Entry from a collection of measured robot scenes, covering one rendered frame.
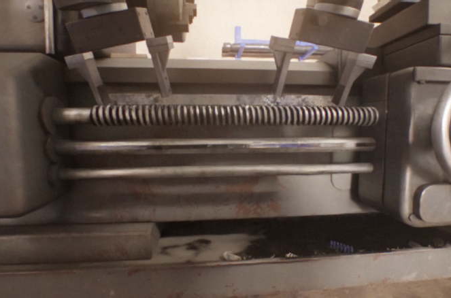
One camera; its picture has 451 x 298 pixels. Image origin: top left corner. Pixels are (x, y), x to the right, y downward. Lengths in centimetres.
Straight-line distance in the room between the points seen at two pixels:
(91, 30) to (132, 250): 43
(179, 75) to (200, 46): 343
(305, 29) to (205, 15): 373
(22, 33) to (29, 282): 46
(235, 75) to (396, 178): 38
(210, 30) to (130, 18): 363
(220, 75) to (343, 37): 25
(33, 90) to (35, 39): 15
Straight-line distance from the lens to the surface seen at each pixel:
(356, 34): 51
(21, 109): 50
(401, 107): 55
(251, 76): 57
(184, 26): 77
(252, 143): 49
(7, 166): 50
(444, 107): 48
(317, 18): 44
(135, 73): 57
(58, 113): 54
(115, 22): 48
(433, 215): 58
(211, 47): 399
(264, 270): 47
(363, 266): 55
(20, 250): 69
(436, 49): 59
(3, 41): 68
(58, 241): 64
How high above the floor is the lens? 69
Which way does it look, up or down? 5 degrees down
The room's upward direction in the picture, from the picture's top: straight up
